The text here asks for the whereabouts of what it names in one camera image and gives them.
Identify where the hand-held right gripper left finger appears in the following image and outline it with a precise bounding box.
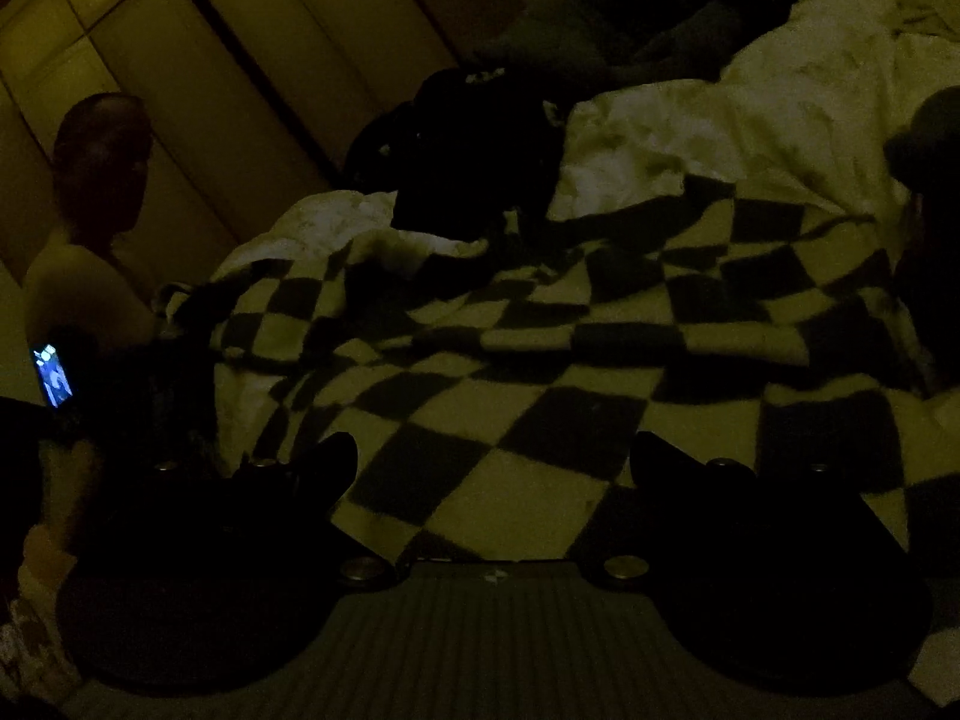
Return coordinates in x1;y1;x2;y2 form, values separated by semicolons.
97;430;396;587

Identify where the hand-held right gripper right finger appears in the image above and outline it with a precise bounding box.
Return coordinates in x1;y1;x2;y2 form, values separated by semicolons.
589;430;905;587

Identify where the checkered fleece blanket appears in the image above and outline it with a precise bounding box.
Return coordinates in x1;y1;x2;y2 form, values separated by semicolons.
154;172;960;565

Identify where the smartphone with lit screen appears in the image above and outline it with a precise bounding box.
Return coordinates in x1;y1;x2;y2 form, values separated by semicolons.
31;343;77;410

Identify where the black cloth pile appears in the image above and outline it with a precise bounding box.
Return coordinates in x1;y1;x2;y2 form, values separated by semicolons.
345;66;572;235

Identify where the white floral duvet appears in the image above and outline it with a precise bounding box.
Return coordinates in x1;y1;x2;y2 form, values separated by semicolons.
210;0;960;302

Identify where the dark cloth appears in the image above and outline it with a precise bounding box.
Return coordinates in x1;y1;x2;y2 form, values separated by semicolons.
883;86;960;392

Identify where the wardrobe with light doors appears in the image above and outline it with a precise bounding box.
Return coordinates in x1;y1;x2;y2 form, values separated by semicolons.
0;0;527;392

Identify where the grey quilted cloth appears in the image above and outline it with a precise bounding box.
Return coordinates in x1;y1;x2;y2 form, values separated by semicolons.
480;0;752;85

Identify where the light crumpled cloth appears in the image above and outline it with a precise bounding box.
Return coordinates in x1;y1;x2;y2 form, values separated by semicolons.
892;0;960;40

